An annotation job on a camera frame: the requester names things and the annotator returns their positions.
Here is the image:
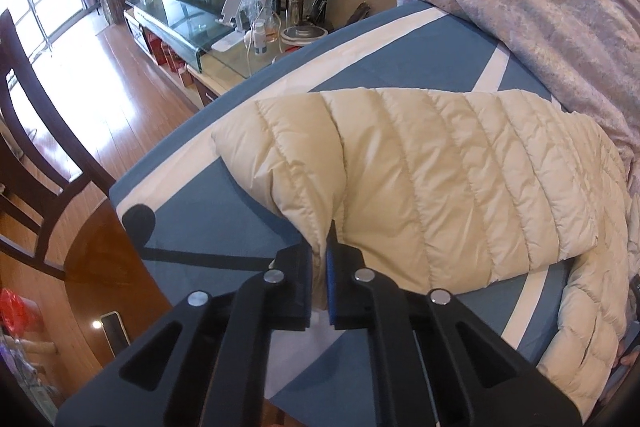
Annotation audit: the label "smartphone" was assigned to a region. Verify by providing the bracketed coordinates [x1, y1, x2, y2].
[99, 311, 132, 354]

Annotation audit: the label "white phone stand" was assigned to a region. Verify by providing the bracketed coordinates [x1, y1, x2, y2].
[216, 0, 247, 28]

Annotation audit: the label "red plastic bag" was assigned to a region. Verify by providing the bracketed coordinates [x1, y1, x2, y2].
[0, 288, 42, 334]

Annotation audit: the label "dark wooden chair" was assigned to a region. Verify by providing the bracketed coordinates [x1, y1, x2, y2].
[0, 9, 118, 280]

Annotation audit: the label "red boxes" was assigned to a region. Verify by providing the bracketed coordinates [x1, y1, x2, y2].
[141, 29, 202, 88]

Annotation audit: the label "round white tin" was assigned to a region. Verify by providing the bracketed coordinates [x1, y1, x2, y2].
[279, 24, 329, 51]

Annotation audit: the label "white bottle with blue label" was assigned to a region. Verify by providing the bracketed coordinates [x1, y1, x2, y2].
[252, 21, 269, 57]

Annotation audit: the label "glass television riser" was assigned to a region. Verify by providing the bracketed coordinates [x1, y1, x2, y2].
[125, 0, 281, 75]

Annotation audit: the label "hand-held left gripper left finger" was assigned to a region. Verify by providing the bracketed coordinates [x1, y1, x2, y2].
[55, 243, 314, 427]

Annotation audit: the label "blue white-striped bed sheet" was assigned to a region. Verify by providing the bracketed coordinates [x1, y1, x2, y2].
[109, 2, 601, 427]

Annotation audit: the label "cream quilted down jacket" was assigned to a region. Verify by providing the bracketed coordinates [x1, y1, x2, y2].
[210, 87, 635, 427]

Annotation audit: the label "metal cup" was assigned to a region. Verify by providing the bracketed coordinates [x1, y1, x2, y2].
[284, 0, 306, 26]

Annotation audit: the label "round wooden table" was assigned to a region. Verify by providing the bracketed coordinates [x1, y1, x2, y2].
[0, 197, 173, 427]

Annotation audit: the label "white flat box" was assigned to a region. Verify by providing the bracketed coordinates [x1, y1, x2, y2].
[212, 34, 252, 54]

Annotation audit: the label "white cable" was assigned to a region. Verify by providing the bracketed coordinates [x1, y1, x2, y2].
[242, 31, 257, 81]

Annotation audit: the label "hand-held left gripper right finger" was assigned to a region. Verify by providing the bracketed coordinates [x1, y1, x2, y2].
[325, 219, 583, 427]

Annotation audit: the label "low television cabinet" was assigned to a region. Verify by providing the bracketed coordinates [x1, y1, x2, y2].
[123, 7, 301, 110]

